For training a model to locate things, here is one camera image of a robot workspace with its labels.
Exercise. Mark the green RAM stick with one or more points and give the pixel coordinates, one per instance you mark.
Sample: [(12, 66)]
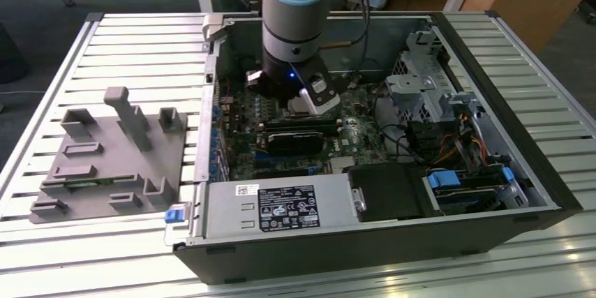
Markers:
[(104, 182)]

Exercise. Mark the metal drive cage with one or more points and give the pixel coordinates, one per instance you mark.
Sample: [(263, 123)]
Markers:
[(419, 83)]

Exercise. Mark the blue disk carrier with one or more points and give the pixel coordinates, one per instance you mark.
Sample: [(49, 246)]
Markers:
[(441, 179)]

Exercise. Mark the black graphics card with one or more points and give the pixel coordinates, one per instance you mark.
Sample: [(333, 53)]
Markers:
[(293, 144)]

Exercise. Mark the wooden cabinet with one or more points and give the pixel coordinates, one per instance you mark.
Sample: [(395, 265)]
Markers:
[(535, 1)]

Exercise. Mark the silver power supply unit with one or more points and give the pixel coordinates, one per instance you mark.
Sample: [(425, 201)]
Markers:
[(223, 214)]

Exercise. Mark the blue case latch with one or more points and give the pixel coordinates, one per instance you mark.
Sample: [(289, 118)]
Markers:
[(173, 216)]

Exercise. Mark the grey parts rack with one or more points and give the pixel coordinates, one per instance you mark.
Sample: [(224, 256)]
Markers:
[(116, 172)]

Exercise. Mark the green motherboard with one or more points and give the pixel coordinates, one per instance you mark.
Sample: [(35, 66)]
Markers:
[(363, 137)]

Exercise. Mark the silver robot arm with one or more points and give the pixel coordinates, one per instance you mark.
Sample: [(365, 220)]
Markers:
[(291, 26)]

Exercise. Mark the blue drive bay clip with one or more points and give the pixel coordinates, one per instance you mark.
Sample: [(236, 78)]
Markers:
[(507, 174)]

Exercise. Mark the black hard disk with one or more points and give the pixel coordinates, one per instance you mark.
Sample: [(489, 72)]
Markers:
[(465, 200)]

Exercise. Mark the CPU socket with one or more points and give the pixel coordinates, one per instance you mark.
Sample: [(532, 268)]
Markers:
[(304, 117)]

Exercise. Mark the round coin battery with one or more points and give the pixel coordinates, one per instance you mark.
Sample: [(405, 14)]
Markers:
[(352, 85)]

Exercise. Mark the black RAM slot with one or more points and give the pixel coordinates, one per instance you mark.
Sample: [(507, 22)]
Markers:
[(303, 128), (303, 123)]

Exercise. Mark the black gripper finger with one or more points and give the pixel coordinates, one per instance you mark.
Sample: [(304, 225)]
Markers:
[(255, 83)]

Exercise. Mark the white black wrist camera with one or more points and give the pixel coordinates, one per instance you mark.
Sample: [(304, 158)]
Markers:
[(321, 94)]

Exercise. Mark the silver chipset heatsink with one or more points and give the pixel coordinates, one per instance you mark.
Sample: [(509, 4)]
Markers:
[(341, 164)]

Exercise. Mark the black open PC case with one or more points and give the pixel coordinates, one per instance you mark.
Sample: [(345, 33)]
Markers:
[(325, 263)]

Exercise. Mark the black plastic drive cover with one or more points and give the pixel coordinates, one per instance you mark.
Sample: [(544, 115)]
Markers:
[(391, 190)]

